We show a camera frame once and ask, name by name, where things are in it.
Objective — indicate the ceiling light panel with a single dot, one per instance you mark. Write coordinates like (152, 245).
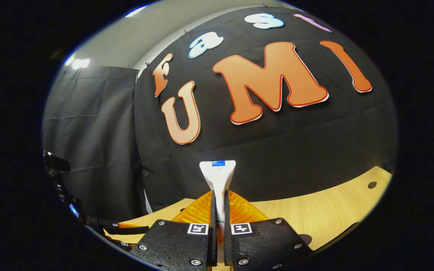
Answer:
(81, 63)

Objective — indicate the white toothpaste tube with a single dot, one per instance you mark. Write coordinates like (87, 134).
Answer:
(217, 177)

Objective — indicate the ceiling light strip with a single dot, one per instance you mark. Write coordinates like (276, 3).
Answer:
(136, 10)

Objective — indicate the black backdrop cloth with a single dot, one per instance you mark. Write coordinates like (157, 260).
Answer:
(277, 143)

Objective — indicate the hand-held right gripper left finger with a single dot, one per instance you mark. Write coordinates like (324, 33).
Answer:
(179, 244)

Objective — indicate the plain black cloth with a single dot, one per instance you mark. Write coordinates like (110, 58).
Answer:
(92, 131)

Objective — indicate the wooden desktop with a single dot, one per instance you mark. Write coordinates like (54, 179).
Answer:
(315, 214)

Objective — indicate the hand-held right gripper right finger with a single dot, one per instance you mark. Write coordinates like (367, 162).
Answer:
(266, 244)

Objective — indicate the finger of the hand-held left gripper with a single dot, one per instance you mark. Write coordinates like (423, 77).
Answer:
(130, 229)
(121, 244)

